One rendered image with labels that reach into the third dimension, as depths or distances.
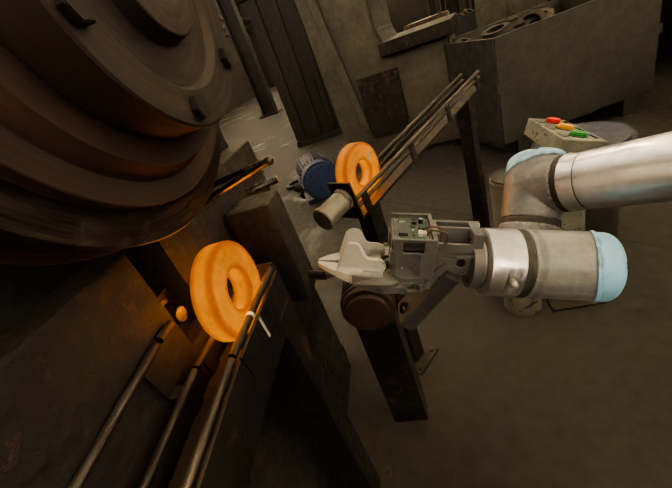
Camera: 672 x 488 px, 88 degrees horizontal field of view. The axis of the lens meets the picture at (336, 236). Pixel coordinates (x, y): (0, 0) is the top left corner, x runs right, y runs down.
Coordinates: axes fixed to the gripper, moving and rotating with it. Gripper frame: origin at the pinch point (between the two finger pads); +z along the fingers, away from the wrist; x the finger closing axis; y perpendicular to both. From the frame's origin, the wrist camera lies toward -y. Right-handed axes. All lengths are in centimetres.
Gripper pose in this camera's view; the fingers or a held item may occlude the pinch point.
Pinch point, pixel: (327, 266)
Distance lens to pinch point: 49.2
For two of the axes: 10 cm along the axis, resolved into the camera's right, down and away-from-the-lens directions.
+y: -0.1, -8.6, -5.2
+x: -0.9, 5.2, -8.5
